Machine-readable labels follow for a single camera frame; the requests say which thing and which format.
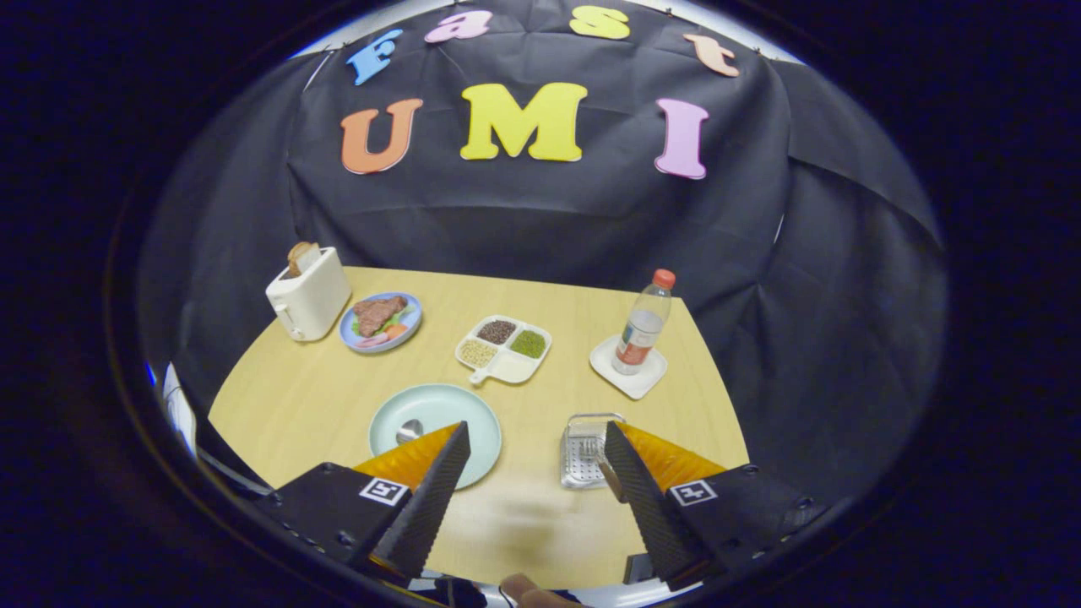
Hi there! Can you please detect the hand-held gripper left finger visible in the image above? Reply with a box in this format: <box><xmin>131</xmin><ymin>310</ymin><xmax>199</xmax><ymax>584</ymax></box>
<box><xmin>253</xmin><ymin>421</ymin><xmax>472</xmax><ymax>584</ymax></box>

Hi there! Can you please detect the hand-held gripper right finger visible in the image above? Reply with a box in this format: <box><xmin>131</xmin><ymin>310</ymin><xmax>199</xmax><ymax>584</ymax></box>
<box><xmin>603</xmin><ymin>421</ymin><xmax>833</xmax><ymax>592</ymax></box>

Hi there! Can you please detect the metal fork with wooden handle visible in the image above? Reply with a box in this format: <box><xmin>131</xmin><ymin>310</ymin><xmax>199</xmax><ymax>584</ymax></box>
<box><xmin>577</xmin><ymin>436</ymin><xmax>627</xmax><ymax>505</ymax></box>

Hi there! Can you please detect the pale green round plate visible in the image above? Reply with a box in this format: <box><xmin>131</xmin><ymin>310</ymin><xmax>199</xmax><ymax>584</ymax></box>
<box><xmin>368</xmin><ymin>384</ymin><xmax>502</xmax><ymax>491</ymax></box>

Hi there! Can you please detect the white square coaster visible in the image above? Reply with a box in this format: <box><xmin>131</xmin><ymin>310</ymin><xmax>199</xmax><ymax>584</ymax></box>
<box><xmin>589</xmin><ymin>334</ymin><xmax>668</xmax><ymax>400</ymax></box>

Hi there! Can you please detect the white divided dish with beans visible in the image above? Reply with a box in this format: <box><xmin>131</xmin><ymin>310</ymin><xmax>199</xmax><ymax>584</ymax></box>
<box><xmin>454</xmin><ymin>315</ymin><xmax>553</xmax><ymax>387</ymax></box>

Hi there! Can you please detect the clear water bottle red cap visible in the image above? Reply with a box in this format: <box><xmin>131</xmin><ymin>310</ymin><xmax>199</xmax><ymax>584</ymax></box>
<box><xmin>611</xmin><ymin>269</ymin><xmax>676</xmax><ymax>376</ymax></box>

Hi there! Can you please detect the blue plate with food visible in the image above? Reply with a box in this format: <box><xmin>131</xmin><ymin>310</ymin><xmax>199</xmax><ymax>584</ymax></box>
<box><xmin>339</xmin><ymin>291</ymin><xmax>423</xmax><ymax>354</ymax></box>

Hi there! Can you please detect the brown steak piece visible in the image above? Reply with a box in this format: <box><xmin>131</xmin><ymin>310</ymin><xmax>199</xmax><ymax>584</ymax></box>
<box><xmin>353</xmin><ymin>296</ymin><xmax>409</xmax><ymax>337</ymax></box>

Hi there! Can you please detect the white toaster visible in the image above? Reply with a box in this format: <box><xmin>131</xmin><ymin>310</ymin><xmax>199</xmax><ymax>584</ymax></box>
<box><xmin>265</xmin><ymin>247</ymin><xmax>353</xmax><ymax>343</ymax></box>

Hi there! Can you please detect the black backdrop cloth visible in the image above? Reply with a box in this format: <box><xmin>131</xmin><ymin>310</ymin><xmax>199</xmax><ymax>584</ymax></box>
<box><xmin>135</xmin><ymin>0</ymin><xmax>947</xmax><ymax>508</ymax></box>

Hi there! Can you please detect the small metal wire basket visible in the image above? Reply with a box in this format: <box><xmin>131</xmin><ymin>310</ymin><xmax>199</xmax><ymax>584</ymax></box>
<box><xmin>559</xmin><ymin>412</ymin><xmax>627</xmax><ymax>491</ymax></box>

